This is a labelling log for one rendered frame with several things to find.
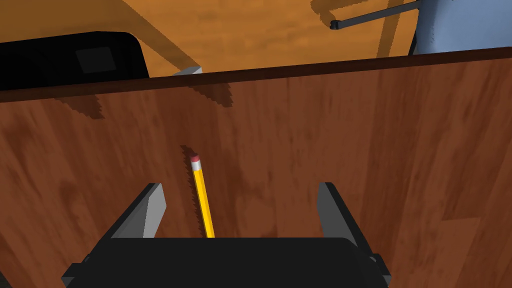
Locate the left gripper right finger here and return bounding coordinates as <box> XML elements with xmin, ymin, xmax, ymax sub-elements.
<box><xmin>316</xmin><ymin>181</ymin><xmax>373</xmax><ymax>255</ymax></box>

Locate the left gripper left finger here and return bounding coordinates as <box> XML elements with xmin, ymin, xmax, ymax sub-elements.
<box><xmin>102</xmin><ymin>182</ymin><xmax>167</xmax><ymax>240</ymax></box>

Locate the yellow pencil with eraser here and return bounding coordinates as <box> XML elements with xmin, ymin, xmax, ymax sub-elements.
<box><xmin>189</xmin><ymin>154</ymin><xmax>216</xmax><ymax>239</ymax></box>

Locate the brown wooden table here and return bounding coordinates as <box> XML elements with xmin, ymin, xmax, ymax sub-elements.
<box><xmin>0</xmin><ymin>47</ymin><xmax>512</xmax><ymax>288</ymax></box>

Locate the blue chair with black legs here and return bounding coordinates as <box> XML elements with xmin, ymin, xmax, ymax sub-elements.
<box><xmin>329</xmin><ymin>0</ymin><xmax>512</xmax><ymax>57</ymax></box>

